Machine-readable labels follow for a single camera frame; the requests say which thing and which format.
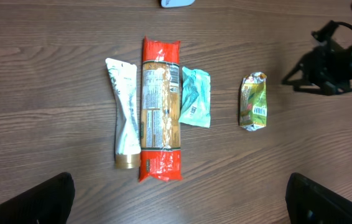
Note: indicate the white barcode scanner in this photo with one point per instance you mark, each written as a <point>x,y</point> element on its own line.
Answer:
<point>176,3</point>

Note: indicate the white printed packet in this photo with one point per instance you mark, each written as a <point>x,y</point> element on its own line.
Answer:
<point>123,77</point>

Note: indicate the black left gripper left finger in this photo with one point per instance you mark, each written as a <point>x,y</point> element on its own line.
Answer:
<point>49,202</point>

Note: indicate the teal snack packet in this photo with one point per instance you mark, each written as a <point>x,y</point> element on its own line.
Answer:
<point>196,96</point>

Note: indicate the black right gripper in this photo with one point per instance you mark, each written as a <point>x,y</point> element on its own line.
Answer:
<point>330,72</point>

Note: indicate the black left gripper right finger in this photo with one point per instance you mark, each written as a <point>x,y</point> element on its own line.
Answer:
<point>310,202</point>

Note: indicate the orange spaghetti packet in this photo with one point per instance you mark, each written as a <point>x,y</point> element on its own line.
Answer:
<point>160,111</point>

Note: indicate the green snack packet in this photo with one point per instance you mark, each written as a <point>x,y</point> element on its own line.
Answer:
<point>253,102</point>

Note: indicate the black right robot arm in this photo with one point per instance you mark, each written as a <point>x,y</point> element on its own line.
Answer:
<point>327,69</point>

